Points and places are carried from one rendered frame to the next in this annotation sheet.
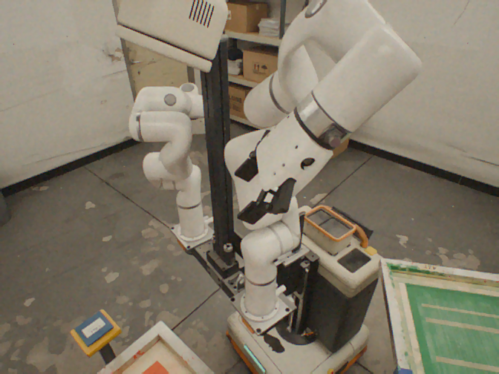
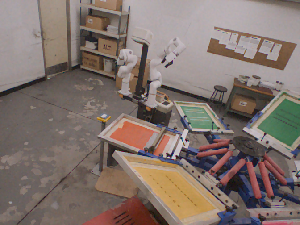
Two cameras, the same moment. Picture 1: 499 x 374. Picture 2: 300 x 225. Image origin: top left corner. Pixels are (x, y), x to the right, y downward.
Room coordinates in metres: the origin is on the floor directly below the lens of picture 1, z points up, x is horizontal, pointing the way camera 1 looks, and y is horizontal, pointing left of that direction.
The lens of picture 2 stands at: (-1.54, 1.00, 2.38)
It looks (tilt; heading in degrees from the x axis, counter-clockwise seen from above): 31 degrees down; 335
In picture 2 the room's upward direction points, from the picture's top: 11 degrees clockwise
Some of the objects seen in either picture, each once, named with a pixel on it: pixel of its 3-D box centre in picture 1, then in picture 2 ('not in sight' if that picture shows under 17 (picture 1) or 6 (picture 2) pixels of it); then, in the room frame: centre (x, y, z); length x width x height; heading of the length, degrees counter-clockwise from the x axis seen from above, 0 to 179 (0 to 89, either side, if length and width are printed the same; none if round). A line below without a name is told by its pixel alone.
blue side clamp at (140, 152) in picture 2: not in sight; (152, 157); (-0.17, 0.22, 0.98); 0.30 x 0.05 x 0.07; 49
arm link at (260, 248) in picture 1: (263, 253); (154, 87); (0.64, -0.04, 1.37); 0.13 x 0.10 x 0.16; 124
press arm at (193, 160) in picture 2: not in sight; (175, 154); (-0.09, -0.11, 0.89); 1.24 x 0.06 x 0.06; 49
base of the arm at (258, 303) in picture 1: (263, 287); (152, 98); (0.64, -0.05, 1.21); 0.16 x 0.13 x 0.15; 127
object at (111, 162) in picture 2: not in sight; (126, 160); (0.07, 0.40, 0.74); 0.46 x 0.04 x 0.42; 49
